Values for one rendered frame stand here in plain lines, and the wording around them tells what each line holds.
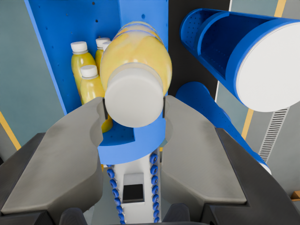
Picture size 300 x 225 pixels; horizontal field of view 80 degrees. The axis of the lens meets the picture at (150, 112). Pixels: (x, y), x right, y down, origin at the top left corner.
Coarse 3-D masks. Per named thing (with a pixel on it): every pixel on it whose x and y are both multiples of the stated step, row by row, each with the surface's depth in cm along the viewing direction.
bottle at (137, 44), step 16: (128, 32) 16; (144, 32) 16; (112, 48) 14; (128, 48) 13; (144, 48) 13; (160, 48) 15; (112, 64) 13; (128, 64) 12; (144, 64) 12; (160, 64) 14; (160, 80) 13
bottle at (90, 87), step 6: (84, 78) 44; (90, 78) 44; (96, 78) 45; (84, 84) 44; (90, 84) 44; (96, 84) 44; (84, 90) 44; (90, 90) 44; (96, 90) 45; (102, 90) 46; (84, 96) 45; (90, 96) 45; (96, 96) 45; (102, 96) 46; (84, 102) 47; (108, 114) 50; (108, 120) 51; (102, 126) 50; (108, 126) 51; (102, 132) 51
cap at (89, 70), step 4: (80, 68) 44; (84, 68) 44; (88, 68) 43; (92, 68) 43; (96, 68) 44; (84, 72) 43; (88, 72) 43; (92, 72) 43; (96, 72) 45; (84, 76) 44; (88, 76) 44
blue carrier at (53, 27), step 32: (32, 0) 37; (64, 0) 44; (96, 0) 48; (128, 0) 27; (160, 0) 31; (64, 32) 46; (96, 32) 52; (160, 32) 34; (64, 64) 48; (64, 96) 48; (128, 128) 53; (160, 128) 45; (128, 160) 43
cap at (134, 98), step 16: (112, 80) 11; (128, 80) 11; (144, 80) 11; (112, 96) 11; (128, 96) 11; (144, 96) 11; (160, 96) 11; (112, 112) 12; (128, 112) 12; (144, 112) 12; (160, 112) 12
